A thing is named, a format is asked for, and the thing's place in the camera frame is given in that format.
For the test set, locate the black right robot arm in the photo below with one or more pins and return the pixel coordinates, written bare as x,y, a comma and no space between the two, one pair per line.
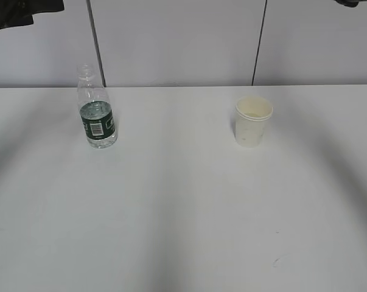
350,3

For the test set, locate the clear green-label water bottle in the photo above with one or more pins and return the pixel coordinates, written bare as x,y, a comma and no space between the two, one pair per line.
95,109

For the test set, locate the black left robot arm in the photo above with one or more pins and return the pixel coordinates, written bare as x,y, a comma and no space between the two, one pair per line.
16,13

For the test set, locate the white paper cup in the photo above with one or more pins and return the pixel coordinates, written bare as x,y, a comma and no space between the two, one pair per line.
252,115

